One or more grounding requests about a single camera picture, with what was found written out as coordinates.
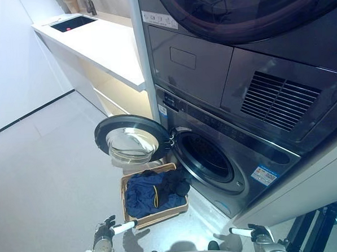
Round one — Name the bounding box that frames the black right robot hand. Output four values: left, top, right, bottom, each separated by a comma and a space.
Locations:
229, 223, 274, 242

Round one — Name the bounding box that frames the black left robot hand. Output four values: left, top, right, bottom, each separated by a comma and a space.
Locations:
91, 214, 135, 246

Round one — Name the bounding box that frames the black garment yellow trim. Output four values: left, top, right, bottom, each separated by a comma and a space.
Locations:
152, 170, 192, 209

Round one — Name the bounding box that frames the woven tan laundry basket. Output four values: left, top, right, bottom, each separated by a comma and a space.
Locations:
119, 162, 191, 231

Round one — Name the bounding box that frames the grey front-load washing machine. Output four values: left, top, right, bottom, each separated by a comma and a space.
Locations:
155, 78, 304, 222

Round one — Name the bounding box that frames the blue crumpled garment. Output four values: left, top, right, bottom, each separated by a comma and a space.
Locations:
123, 170, 188, 219

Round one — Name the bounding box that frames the colourful energy label sticker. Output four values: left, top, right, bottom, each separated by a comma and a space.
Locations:
251, 164, 279, 187

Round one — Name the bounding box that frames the black equipment stand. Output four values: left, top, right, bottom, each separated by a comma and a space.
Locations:
282, 196, 337, 252

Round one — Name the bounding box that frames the white cabinet side housing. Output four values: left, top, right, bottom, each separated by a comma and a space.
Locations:
228, 148, 337, 229

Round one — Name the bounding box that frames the round glass washer door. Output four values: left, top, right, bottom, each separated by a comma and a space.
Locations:
93, 111, 176, 167

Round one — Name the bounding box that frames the white vertical cabinet panel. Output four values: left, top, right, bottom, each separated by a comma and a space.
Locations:
129, 0, 161, 125

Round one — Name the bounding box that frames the white long counter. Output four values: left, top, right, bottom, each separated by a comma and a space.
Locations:
31, 8, 149, 122

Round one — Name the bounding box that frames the grey stacked dryer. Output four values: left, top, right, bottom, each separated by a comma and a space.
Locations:
138, 0, 337, 162

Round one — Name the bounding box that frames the black recessed sink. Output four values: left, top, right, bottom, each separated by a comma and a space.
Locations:
49, 16, 99, 34

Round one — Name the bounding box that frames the white warning sticker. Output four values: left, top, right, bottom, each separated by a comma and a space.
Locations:
142, 8, 179, 32

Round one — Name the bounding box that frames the dark metal faucet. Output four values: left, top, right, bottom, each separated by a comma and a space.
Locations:
84, 0, 98, 17

